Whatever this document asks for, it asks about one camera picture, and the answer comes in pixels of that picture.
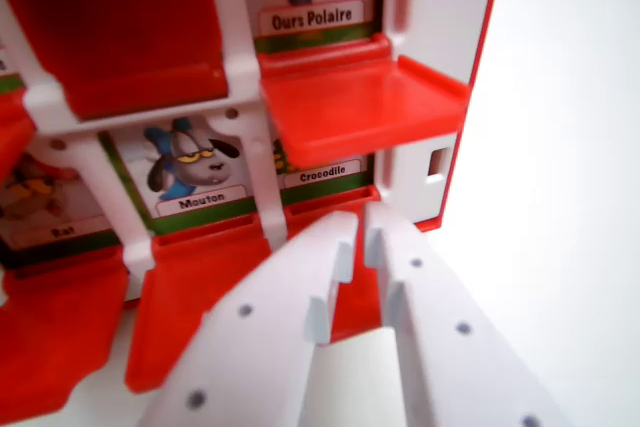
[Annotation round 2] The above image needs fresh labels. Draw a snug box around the Rat picture card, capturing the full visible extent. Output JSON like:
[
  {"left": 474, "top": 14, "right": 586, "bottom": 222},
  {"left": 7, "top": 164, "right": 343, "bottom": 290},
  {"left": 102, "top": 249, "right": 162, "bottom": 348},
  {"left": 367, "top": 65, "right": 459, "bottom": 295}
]
[{"left": 0, "top": 147, "right": 122, "bottom": 254}]

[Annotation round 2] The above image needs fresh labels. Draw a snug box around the red plastic flap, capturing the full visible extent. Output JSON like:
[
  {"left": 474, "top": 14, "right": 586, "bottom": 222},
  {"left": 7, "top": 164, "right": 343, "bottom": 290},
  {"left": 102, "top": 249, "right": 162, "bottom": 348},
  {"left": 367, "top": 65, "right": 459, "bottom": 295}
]
[
  {"left": 258, "top": 32, "right": 473, "bottom": 170},
  {"left": 0, "top": 0, "right": 237, "bottom": 122},
  {"left": 283, "top": 184, "right": 397, "bottom": 347},
  {"left": 123, "top": 216, "right": 275, "bottom": 394},
  {"left": 0, "top": 90, "right": 38, "bottom": 184},
  {"left": 0, "top": 245, "right": 132, "bottom": 417}
]

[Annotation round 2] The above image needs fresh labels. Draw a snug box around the Crocodile picture card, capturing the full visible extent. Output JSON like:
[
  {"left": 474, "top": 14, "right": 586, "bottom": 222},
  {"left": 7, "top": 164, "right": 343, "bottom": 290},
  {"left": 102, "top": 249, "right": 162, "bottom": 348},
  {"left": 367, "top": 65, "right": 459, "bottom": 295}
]
[{"left": 271, "top": 139, "right": 377, "bottom": 194}]

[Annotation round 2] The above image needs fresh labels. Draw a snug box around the Ours Polaire picture card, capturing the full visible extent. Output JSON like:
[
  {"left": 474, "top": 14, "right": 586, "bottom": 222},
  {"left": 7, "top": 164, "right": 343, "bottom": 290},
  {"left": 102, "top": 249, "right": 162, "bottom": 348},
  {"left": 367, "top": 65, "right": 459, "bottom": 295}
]
[{"left": 238, "top": 0, "right": 382, "bottom": 54}]

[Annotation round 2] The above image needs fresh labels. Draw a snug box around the Mouton picture card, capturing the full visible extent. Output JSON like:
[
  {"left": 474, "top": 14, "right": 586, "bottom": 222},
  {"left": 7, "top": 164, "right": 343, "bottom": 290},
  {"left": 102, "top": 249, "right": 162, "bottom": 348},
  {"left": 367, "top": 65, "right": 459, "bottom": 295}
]
[{"left": 98, "top": 114, "right": 267, "bottom": 237}]

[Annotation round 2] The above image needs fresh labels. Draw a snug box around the red and white game board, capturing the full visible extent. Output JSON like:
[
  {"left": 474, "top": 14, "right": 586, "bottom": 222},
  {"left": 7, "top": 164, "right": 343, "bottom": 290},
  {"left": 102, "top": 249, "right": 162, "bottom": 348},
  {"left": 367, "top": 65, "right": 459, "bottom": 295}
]
[{"left": 0, "top": 0, "right": 507, "bottom": 417}]

